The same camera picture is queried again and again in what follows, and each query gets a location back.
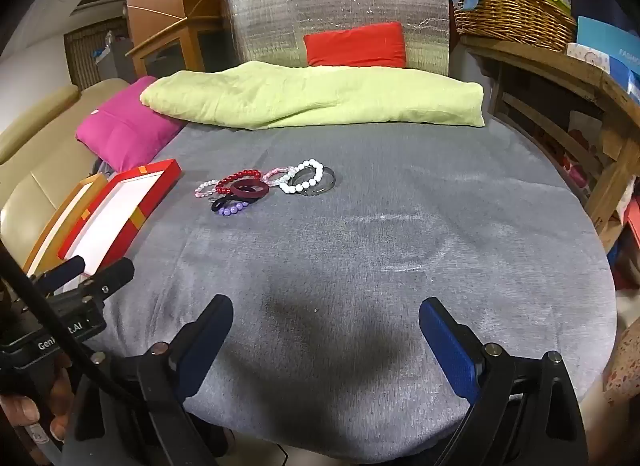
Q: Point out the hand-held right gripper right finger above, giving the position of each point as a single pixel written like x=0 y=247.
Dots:
x=450 y=351

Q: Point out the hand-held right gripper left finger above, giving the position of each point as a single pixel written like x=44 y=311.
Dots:
x=197 y=351

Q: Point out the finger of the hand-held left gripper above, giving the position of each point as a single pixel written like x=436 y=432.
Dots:
x=112 y=273
x=67 y=267

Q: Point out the red jewelry box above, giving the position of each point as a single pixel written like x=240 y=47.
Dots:
x=115 y=211

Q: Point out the black bangle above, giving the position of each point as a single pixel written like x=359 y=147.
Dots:
x=215 y=205

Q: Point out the maroon bangle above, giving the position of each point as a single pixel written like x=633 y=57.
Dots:
x=260 y=192

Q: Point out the dark grey bangle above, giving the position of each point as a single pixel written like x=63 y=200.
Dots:
x=328 y=185

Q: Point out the person's left hand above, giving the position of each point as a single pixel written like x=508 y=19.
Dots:
x=25 y=408

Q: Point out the orange box lid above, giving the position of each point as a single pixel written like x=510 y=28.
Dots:
x=62 y=220

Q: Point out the beige sofa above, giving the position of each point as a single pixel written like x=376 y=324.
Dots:
x=35 y=145

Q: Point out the grey bed cover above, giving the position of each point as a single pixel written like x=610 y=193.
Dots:
x=375 y=246

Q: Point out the pink pillow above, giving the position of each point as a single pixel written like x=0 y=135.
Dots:
x=125 y=130

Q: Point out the floral cloth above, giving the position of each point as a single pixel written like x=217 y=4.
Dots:
x=625 y=371

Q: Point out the brown rattan screen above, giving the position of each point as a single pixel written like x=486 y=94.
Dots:
x=80 y=55

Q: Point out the grey storage box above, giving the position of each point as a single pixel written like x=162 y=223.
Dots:
x=114 y=58

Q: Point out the light green blanket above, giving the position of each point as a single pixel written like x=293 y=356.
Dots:
x=300 y=95

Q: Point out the wooden shelf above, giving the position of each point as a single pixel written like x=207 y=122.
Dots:
x=555 y=65

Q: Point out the silver foil panel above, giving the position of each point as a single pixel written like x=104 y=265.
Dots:
x=280 y=10

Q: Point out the small red pillow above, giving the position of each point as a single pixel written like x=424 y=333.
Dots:
x=355 y=45

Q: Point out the white patterned box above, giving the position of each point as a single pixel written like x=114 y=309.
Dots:
x=587 y=56

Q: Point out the blue cardboard box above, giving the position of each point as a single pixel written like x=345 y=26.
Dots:
x=610 y=45

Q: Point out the wicker basket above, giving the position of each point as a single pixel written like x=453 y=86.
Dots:
x=510 y=10

